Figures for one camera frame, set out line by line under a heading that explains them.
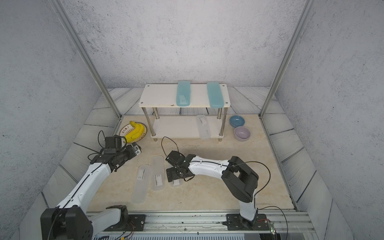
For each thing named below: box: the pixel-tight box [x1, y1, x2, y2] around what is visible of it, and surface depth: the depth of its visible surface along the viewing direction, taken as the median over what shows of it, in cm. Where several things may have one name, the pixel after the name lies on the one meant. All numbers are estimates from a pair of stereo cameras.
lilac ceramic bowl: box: [233, 126, 251, 142], surface depth 107 cm
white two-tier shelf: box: [138, 83, 231, 142], surface depth 91 cm
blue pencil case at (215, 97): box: [207, 82, 225, 108], surface depth 87 cm
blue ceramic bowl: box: [229, 115, 246, 128], surface depth 117 cm
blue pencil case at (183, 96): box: [176, 80, 191, 107], surface depth 84 cm
